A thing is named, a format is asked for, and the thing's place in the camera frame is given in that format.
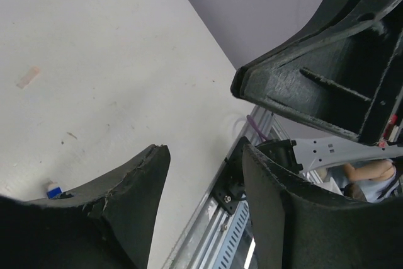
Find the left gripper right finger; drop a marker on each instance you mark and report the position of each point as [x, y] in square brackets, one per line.
[297, 224]

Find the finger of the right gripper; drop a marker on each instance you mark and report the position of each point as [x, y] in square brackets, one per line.
[344, 78]
[340, 7]

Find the blue pen cap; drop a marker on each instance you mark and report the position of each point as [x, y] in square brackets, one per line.
[52, 189]

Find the pink tape piece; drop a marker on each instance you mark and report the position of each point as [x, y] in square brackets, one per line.
[30, 75]

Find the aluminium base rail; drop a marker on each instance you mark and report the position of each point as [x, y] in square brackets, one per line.
[190, 248]

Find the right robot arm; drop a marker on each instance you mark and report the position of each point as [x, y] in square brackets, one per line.
[333, 149]

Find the person in background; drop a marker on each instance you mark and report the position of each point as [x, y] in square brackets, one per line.
[369, 181]

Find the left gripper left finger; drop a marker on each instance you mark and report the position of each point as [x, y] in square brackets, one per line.
[105, 223]

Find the perforated cable duct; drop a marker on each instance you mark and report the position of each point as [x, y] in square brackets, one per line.
[232, 244]

